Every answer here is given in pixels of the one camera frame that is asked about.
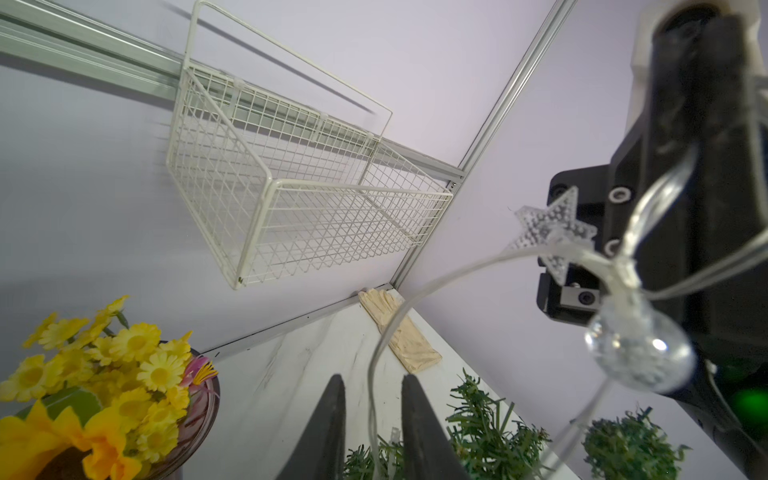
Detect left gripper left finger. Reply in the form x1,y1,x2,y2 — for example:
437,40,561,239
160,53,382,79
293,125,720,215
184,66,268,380
277,374,346,480

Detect yellow artificial flowers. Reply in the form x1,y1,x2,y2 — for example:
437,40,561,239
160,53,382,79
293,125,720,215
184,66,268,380
1,297,218,479

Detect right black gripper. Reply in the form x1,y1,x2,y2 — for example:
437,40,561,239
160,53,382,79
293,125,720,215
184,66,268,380
548,1,767,479

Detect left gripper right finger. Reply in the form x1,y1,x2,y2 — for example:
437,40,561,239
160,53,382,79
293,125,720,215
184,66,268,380
401,374,470,480

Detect beige glove right side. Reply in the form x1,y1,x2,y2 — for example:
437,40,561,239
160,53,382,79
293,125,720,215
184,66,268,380
358,289,442,374

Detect purple glass vase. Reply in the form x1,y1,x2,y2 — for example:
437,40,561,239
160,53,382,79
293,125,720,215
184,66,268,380
146,377,221,480

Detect small green christmas tree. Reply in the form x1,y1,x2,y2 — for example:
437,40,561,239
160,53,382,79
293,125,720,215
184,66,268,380
343,372,690,479

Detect clear string lights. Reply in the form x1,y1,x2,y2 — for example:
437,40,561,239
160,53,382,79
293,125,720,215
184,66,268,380
367,141,767,443

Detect white wire wall basket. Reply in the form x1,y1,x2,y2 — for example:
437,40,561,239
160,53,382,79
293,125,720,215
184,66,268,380
166,2,453,289

